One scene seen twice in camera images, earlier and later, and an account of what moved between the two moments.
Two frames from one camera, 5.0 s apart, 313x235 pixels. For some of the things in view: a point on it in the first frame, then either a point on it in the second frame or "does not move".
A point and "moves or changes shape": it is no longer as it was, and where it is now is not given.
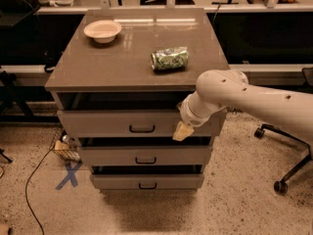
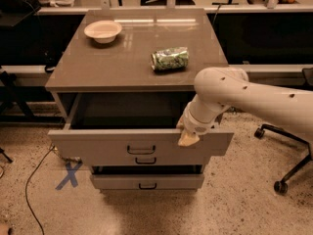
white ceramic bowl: (103, 31) does not move
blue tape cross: (70, 176) does not move
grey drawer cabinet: (117, 83) does not move
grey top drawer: (112, 123) moves or changes shape
